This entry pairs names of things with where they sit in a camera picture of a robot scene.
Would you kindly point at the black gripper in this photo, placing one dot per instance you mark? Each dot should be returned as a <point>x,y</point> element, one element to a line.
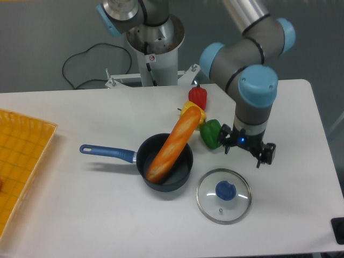
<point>264,153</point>

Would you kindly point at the glass pot lid blue knob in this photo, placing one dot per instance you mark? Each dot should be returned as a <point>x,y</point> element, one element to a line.
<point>223,196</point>

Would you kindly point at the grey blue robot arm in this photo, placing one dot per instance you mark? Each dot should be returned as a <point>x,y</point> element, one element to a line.
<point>239,70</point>

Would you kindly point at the green toy bell pepper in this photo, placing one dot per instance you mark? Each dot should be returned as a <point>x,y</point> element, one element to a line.
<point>209,132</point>

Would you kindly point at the orange toy baguette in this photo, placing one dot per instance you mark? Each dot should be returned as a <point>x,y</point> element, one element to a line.
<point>174,145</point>

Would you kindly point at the red toy bell pepper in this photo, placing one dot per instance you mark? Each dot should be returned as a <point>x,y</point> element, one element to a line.
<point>198,95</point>

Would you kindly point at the yellow toy bell pepper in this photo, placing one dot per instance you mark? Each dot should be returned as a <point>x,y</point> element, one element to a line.
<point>189,104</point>

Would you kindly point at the black box at table edge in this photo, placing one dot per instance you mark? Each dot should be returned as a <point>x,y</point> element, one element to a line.
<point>338,229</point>

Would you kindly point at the yellow plastic basket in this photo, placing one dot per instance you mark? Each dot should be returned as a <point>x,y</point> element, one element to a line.
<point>24,142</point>

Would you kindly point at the dark pot blue handle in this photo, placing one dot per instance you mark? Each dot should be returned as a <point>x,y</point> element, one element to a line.
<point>145,155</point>

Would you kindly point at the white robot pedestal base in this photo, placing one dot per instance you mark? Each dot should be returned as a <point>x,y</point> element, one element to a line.
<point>156,48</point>

